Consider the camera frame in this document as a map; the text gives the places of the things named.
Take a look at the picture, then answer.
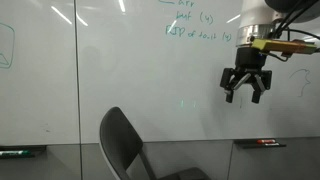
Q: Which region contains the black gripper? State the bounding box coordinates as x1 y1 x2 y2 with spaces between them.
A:
219 46 273 105

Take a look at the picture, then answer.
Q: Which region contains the black office chair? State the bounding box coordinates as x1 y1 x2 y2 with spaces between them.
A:
99 106 213 180

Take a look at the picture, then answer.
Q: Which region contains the black marker tray with markers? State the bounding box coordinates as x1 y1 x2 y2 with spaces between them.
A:
233 138 287 150

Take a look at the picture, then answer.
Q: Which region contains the red whiteboard marker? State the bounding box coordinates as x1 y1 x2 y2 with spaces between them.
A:
256 138 277 145

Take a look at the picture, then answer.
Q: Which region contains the large whiteboard panel with writing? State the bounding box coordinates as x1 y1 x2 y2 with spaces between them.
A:
75 0 320 145

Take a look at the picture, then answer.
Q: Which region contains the whiteboard panel with green drawing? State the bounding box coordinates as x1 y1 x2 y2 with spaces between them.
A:
0 0 81 147

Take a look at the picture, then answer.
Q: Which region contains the green whiteboard marker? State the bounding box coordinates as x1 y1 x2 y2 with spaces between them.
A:
0 149 32 157

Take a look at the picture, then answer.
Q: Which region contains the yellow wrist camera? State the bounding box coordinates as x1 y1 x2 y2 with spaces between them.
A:
250 38 318 58

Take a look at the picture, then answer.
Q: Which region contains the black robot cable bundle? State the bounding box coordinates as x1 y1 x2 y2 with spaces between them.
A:
270 0 320 63

